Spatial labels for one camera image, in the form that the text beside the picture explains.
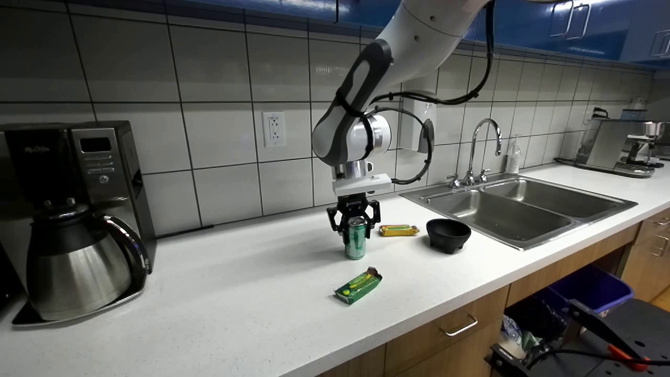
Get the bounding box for small clear soap bottle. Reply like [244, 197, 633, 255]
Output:
[502, 143, 523, 178]

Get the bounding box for black bowl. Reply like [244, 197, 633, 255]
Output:
[425, 218, 474, 255]

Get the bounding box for green snack pack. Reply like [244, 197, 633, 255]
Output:
[332, 265, 385, 305]

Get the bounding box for white wall soap dispenser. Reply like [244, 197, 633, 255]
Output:
[398, 92, 437, 155]

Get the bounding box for silver espresso machine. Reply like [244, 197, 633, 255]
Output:
[571, 105, 666, 179]

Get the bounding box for chrome sink faucet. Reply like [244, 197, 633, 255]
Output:
[448, 115, 505, 189]

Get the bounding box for blue plastic bin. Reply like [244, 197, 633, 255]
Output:
[549, 265, 634, 317]

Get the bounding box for blue glossy upper cabinets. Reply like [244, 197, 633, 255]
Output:
[64, 0, 670, 70]

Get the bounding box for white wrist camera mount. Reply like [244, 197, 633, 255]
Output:
[330, 171, 395, 199]

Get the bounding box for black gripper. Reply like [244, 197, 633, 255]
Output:
[324, 193, 384, 244]

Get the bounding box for black robot cart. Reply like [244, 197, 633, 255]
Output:
[485, 297, 670, 377]

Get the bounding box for stainless steel double sink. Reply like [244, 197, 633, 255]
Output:
[401, 171, 638, 251]

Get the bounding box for white wall power outlet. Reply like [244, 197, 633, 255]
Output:
[261, 110, 287, 148]

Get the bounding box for stainless steel coffee carafe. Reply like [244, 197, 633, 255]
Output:
[24, 204, 150, 325]

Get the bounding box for black drip coffee maker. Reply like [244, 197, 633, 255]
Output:
[0, 118, 158, 331]

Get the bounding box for wooden base cabinets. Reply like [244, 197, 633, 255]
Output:
[317, 206, 670, 377]

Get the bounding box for yellow snack bar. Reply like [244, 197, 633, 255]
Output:
[377, 222, 420, 239]

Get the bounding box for silver drawer handle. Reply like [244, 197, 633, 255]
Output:
[444, 314, 482, 341]

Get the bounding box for orange clamp handle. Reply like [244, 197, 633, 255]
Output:
[612, 347, 653, 373]

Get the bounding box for green drink can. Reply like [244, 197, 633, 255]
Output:
[343, 215, 368, 261]

